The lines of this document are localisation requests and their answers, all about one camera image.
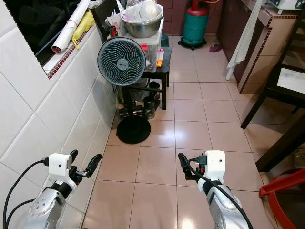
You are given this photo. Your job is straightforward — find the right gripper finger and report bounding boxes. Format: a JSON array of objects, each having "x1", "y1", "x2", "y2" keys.
[{"x1": 178, "y1": 152, "x2": 194, "y2": 181}]

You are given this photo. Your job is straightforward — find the steel cup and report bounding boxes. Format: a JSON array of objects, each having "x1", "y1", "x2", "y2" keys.
[{"x1": 143, "y1": 97, "x2": 156, "y2": 120}]

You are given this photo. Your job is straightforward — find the red plastic stool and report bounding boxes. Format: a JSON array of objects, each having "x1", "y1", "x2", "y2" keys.
[{"x1": 260, "y1": 168, "x2": 305, "y2": 229}]

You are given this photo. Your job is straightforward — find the grey top dark leg table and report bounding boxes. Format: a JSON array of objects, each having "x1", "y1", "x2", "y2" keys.
[{"x1": 255, "y1": 117, "x2": 305, "y2": 173}]

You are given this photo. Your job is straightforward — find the black side stool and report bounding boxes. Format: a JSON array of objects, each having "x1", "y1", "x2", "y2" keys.
[{"x1": 117, "y1": 45, "x2": 172, "y2": 111}]

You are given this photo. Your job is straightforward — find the grey standing fan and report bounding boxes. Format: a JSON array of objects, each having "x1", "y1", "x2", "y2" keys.
[{"x1": 98, "y1": 37, "x2": 152, "y2": 145}]

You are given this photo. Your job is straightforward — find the small orange bottle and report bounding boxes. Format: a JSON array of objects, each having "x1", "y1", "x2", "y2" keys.
[{"x1": 156, "y1": 49, "x2": 164, "y2": 67}]

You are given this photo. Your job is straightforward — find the dark wooden chair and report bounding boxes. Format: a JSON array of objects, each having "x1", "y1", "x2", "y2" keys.
[{"x1": 241, "y1": 24, "x2": 305, "y2": 129}]

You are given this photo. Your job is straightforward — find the clear plastic storage box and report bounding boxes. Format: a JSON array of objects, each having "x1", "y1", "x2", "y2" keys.
[{"x1": 136, "y1": 21, "x2": 163, "y2": 72}]

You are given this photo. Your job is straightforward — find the white rolled paper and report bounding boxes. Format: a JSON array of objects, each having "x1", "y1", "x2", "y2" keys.
[{"x1": 51, "y1": 0, "x2": 91, "y2": 53}]

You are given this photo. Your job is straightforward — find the yellow cloth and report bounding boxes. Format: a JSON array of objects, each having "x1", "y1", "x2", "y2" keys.
[{"x1": 73, "y1": 10, "x2": 95, "y2": 49}]

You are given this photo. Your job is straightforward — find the brown tiled counter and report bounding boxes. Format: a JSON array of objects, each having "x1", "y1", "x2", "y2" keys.
[{"x1": 217, "y1": 0, "x2": 305, "y2": 94}]

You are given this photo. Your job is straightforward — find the white hanging cloth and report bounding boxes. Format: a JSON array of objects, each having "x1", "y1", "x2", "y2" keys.
[{"x1": 226, "y1": 0, "x2": 265, "y2": 81}]

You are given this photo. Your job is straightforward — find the green gas cylinder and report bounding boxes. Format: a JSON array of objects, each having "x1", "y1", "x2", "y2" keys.
[{"x1": 178, "y1": 0, "x2": 210, "y2": 50}]

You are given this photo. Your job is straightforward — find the black chair back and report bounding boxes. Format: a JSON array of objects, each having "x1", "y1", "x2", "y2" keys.
[{"x1": 92, "y1": 0, "x2": 122, "y2": 40}]

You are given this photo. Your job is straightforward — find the large steel mixing bowl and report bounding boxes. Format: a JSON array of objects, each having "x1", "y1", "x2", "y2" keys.
[{"x1": 121, "y1": 4, "x2": 164, "y2": 39}]

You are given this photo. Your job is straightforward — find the white plastic bowl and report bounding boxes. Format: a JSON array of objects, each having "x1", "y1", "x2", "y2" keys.
[{"x1": 139, "y1": 0, "x2": 160, "y2": 20}]

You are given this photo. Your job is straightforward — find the white countertop appliance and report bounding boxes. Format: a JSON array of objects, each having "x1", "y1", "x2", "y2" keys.
[{"x1": 267, "y1": 0, "x2": 305, "y2": 14}]

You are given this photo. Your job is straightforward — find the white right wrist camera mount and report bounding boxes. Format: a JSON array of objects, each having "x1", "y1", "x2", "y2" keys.
[{"x1": 204, "y1": 150, "x2": 226, "y2": 183}]

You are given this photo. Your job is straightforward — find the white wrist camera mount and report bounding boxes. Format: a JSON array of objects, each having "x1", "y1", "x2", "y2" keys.
[
  {"x1": 204, "y1": 150, "x2": 226, "y2": 183},
  {"x1": 48, "y1": 153, "x2": 75, "y2": 185}
]

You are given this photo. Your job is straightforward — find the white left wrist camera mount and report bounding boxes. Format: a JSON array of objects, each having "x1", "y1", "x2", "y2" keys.
[{"x1": 48, "y1": 153, "x2": 75, "y2": 185}]

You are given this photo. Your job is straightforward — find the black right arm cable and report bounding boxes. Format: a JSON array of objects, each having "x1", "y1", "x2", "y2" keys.
[{"x1": 191, "y1": 157, "x2": 254, "y2": 229}]

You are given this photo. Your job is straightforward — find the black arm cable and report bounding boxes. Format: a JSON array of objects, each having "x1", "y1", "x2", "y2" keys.
[
  {"x1": 4, "y1": 160, "x2": 50, "y2": 229},
  {"x1": 191, "y1": 157, "x2": 254, "y2": 229}
]

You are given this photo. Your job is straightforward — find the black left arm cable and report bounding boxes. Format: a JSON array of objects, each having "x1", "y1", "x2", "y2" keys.
[{"x1": 4, "y1": 160, "x2": 50, "y2": 229}]

